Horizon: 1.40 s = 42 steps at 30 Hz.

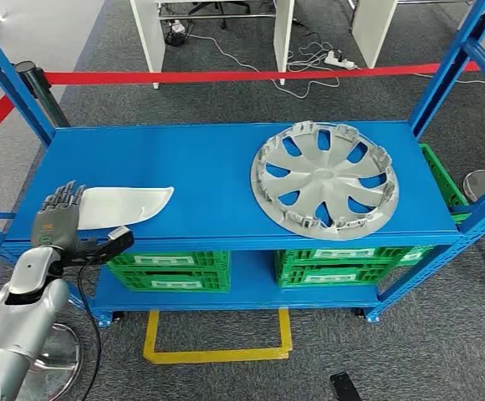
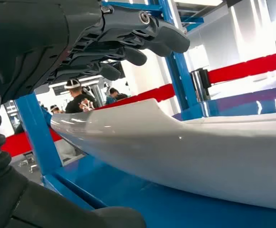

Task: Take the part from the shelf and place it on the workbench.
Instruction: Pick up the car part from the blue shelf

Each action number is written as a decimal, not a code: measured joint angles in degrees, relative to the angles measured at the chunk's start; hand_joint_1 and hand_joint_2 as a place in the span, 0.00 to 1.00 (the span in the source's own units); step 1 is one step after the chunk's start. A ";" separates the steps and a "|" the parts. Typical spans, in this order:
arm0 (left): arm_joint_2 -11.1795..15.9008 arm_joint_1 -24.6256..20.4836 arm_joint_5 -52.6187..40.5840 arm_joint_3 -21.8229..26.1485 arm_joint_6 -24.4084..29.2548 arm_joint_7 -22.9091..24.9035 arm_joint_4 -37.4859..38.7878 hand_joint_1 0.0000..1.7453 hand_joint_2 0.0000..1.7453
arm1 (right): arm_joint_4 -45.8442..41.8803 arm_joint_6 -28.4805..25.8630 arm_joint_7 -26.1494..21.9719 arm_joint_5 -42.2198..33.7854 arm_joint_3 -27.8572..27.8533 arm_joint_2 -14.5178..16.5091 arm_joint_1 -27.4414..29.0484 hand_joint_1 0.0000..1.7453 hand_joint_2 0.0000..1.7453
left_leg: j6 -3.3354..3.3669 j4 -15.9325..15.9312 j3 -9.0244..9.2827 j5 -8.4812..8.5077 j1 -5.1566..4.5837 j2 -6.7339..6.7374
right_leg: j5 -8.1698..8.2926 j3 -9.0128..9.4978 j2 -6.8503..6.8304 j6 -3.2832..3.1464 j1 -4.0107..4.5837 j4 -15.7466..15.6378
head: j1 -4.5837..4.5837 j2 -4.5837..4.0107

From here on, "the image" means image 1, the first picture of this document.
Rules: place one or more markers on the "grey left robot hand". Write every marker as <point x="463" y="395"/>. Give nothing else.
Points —
<point x="54" y="227"/>

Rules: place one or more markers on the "white curved car part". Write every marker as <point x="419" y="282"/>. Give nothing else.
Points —
<point x="121" y="207"/>

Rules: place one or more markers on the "blue metal shelf rack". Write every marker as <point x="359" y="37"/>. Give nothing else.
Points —
<point x="183" y="160"/>

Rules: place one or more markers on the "green plastic crate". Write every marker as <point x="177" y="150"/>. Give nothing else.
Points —
<point x="134" y="279"/>
<point x="292" y="277"/>
<point x="292" y="255"/>
<point x="163" y="259"/>
<point x="441" y="177"/>

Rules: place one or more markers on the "chrome belt stanchion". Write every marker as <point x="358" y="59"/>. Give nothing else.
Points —
<point x="64" y="360"/>

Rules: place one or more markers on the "black office chair base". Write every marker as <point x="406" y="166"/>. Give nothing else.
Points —
<point x="226" y="6"/>

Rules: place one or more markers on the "silver wheel hubcap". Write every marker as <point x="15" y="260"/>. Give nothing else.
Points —
<point x="330" y="177"/>

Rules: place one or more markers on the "white power strip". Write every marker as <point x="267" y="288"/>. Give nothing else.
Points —
<point x="339" y="61"/>

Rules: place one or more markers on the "chrome stanchion base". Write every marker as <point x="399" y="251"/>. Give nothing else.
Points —
<point x="479" y="185"/>

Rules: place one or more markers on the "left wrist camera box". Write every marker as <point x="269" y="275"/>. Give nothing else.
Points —
<point x="121" y="242"/>

